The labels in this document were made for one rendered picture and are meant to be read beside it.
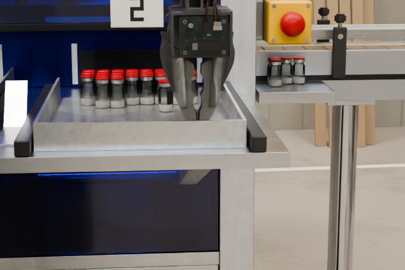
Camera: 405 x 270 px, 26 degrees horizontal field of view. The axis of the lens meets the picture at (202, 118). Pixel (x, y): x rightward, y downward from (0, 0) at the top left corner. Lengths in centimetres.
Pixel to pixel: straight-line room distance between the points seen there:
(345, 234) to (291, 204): 207
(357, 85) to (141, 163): 64
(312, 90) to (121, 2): 35
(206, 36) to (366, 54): 64
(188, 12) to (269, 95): 50
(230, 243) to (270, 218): 207
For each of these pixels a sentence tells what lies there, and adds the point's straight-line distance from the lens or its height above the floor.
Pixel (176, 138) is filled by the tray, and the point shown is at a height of 89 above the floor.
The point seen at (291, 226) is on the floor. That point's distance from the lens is 351.
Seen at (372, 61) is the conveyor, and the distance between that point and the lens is 161.
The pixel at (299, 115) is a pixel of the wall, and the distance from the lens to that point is 516.
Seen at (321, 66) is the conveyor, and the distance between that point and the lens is 159.
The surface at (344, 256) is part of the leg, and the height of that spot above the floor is 53.
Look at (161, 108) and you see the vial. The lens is 129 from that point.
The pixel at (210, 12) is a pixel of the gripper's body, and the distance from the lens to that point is 100.
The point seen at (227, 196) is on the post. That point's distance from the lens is 150.
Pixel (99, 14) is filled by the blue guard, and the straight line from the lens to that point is 143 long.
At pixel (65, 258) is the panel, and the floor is 60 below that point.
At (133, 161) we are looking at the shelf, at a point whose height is 87.
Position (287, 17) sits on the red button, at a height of 101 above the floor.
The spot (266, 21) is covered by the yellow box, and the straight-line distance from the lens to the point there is 147.
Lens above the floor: 114
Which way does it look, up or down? 12 degrees down
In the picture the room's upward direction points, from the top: straight up
